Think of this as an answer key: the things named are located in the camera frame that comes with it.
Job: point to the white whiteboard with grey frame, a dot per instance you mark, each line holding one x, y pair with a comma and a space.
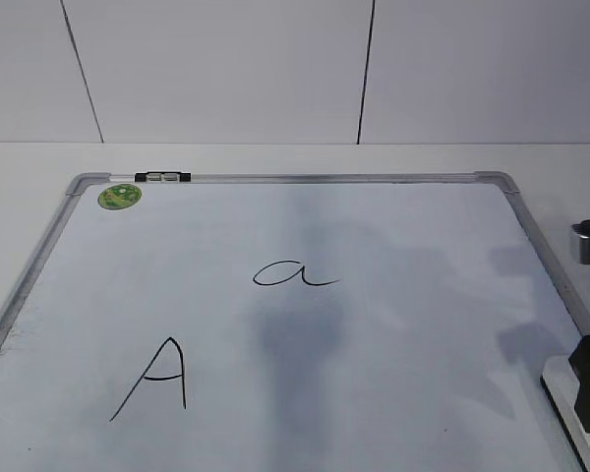
289, 323

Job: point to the white whiteboard eraser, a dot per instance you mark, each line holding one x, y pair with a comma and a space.
561, 386

